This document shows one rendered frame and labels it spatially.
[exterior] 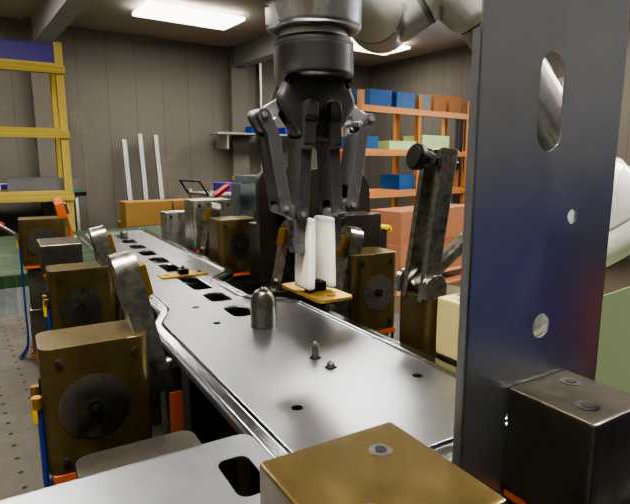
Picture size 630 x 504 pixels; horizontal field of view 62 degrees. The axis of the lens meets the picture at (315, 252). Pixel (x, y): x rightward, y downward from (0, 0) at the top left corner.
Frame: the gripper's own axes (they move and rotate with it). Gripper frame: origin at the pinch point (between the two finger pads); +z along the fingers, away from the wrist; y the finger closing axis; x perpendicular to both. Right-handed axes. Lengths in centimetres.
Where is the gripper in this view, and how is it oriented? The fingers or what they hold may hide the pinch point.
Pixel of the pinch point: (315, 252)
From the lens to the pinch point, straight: 52.3
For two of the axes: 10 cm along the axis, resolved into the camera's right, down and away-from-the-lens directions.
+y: -8.6, 0.9, -5.0
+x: 5.1, 1.4, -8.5
